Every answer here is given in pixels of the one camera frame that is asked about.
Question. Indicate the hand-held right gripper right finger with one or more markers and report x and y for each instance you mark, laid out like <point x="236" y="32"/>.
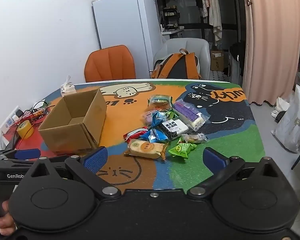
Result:
<point x="212" y="158"/>

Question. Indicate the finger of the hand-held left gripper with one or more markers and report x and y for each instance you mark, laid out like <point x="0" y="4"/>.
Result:
<point x="27" y="154"/>

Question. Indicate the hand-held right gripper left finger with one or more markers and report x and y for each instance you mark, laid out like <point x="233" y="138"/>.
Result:
<point x="96" y="158"/>

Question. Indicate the brown cardboard box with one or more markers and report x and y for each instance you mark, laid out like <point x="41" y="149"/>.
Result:
<point x="90" y="120"/>

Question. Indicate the green pastry packet teal band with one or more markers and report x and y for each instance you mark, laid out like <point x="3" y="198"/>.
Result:
<point x="160" y="101"/>

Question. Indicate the person's left hand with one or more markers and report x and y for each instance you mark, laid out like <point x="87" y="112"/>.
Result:
<point x="5" y="223"/>

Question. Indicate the yellow tape roll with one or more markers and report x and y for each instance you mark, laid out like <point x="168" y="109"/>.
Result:
<point x="25" y="129"/>

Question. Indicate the clear nut snack packet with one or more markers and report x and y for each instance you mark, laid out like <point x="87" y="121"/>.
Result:
<point x="193" y="137"/>

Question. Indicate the bright green snack packet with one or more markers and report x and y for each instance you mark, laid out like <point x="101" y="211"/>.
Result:
<point x="181" y="150"/>

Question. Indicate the white power strip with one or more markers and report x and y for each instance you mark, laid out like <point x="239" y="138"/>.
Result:
<point x="11" y="118"/>

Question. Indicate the red sausage snack packet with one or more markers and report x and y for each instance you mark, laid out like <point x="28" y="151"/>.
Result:
<point x="38" y="113"/>

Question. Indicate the beige pastry packet orange label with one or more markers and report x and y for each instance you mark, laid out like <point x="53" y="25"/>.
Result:
<point x="143" y="148"/>

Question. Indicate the black and white snack packet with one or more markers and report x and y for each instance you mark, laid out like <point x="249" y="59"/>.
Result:
<point x="175" y="127"/>

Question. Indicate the purple and white snack packet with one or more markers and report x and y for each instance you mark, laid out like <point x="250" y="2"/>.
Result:
<point x="187" y="111"/>

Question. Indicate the blue snack packet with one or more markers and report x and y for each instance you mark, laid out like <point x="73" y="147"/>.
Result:
<point x="160" y="118"/>
<point x="155" y="135"/>

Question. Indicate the pink snack packet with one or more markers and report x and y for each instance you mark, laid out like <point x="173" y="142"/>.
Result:
<point x="148" y="117"/>

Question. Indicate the printed cat table mat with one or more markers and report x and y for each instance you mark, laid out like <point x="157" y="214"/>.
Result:
<point x="140" y="97"/>

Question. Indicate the tissue pack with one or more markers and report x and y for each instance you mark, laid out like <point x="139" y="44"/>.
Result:
<point x="68" y="87"/>

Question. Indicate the white plastic bag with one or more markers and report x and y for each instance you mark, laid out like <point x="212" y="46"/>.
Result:
<point x="292" y="127"/>

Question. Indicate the orange chair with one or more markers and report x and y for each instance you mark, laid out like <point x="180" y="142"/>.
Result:
<point x="110" y="63"/>

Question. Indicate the orange and grey backpack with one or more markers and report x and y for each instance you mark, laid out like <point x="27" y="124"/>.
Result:
<point x="180" y="67"/>

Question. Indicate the small cardboard carton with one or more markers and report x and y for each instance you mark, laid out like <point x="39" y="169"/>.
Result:
<point x="217" y="60"/>

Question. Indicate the dark hanging garment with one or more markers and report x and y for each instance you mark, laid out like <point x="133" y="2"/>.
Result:
<point x="237" y="51"/>

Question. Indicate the grey chair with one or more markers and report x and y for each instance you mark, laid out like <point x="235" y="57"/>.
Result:
<point x="187" y="46"/>

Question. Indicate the pink curtain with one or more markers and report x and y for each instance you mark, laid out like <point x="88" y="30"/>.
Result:
<point x="272" y="42"/>

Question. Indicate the white refrigerator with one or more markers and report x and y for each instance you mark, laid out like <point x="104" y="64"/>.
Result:
<point x="125" y="25"/>

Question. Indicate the kitchen rack with jars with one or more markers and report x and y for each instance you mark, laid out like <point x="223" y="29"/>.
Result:
<point x="171" y="17"/>

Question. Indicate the white hanging garment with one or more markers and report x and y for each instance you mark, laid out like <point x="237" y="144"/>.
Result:
<point x="215" y="10"/>

